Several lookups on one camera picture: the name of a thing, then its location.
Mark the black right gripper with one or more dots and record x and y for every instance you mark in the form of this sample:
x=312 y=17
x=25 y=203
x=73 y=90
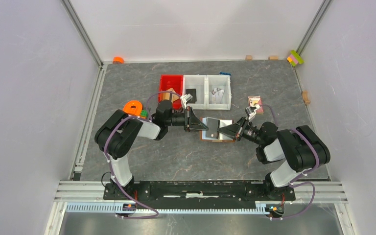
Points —
x=234 y=130

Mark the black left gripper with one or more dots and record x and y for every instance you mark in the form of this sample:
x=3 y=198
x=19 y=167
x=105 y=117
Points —
x=192 y=123

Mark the brown leather card holder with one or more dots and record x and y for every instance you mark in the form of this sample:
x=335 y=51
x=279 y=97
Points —
x=222 y=137

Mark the dark grey credit card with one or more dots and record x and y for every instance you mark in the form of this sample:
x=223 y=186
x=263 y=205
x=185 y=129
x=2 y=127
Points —
x=213 y=126

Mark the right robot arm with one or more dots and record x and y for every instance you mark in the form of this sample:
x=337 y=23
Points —
x=300 y=149

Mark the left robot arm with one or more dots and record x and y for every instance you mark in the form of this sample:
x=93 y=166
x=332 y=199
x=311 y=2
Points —
x=117 y=135

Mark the black card in bin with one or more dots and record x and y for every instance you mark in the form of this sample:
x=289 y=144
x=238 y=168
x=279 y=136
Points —
x=193 y=93

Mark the playing card box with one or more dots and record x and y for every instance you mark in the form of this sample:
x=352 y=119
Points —
x=256 y=101

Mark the cards in red bin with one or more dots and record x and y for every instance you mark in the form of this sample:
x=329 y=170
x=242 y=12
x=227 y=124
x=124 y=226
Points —
x=170 y=94

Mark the cards in white bin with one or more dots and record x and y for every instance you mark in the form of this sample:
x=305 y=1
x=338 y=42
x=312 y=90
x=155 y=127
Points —
x=216 y=95

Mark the white plastic bin right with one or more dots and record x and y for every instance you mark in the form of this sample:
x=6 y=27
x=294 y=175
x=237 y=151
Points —
x=220 y=81

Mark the white plastic bin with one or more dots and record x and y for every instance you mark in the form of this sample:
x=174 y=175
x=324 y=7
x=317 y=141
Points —
x=220 y=81
x=195 y=86

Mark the white plastic bin left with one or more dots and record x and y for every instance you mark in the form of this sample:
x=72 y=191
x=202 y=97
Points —
x=195 y=86

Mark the green toy block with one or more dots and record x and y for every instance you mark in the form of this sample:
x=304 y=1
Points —
x=144 y=114

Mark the red plastic bin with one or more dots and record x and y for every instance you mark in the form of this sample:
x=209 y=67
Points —
x=174 y=83

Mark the orange tape dispenser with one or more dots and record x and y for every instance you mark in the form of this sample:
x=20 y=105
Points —
x=133 y=107

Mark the wooden arch block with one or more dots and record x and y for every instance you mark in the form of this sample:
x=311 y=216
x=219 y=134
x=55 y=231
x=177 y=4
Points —
x=305 y=98

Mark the wooden block middle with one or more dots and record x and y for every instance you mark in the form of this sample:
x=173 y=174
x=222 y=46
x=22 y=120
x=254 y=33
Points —
x=273 y=57

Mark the colourful toy block stack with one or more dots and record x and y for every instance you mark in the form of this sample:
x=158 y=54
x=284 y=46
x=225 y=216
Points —
x=294 y=58

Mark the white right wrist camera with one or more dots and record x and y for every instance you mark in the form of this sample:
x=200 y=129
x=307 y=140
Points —
x=251 y=111

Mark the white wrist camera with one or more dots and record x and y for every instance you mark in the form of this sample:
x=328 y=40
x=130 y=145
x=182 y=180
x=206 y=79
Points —
x=251 y=111
x=185 y=99

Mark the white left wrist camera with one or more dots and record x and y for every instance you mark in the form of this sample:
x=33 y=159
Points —
x=185 y=99

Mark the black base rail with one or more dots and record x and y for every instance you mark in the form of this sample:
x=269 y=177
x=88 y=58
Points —
x=203 y=195

